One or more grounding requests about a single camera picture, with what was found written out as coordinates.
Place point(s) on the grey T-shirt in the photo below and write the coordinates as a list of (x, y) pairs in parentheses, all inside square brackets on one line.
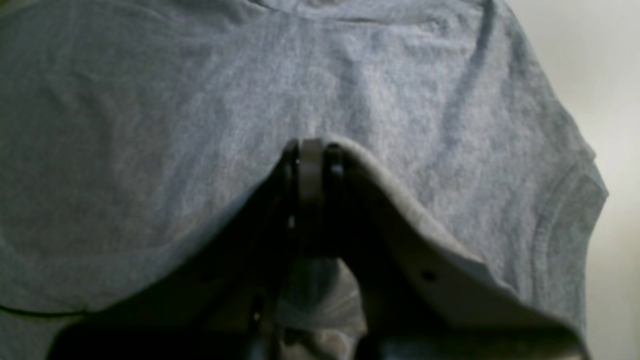
[(132, 129)]

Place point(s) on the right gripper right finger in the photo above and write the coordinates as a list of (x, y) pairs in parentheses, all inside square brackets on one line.
[(358, 242)]

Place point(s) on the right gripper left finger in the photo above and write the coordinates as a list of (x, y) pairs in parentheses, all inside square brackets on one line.
[(219, 304)]

